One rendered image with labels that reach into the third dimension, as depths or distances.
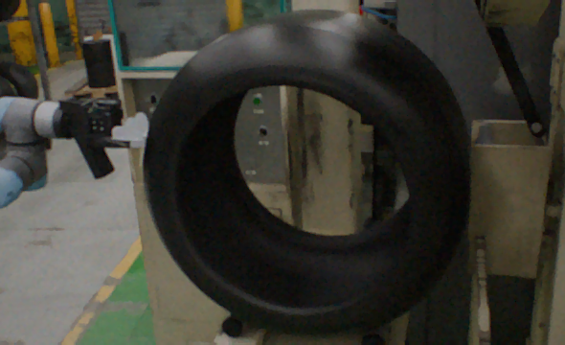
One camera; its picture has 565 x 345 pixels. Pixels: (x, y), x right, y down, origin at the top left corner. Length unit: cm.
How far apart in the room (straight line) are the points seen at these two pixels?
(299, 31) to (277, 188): 99
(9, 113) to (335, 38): 71
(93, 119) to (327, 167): 54
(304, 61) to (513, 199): 60
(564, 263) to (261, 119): 94
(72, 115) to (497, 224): 91
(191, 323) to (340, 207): 94
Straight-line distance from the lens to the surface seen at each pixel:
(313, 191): 148
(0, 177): 125
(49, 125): 131
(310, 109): 141
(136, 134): 124
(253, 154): 193
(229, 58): 101
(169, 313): 226
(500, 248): 141
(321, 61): 96
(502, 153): 133
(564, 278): 147
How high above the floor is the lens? 160
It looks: 20 degrees down
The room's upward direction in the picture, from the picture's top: 3 degrees counter-clockwise
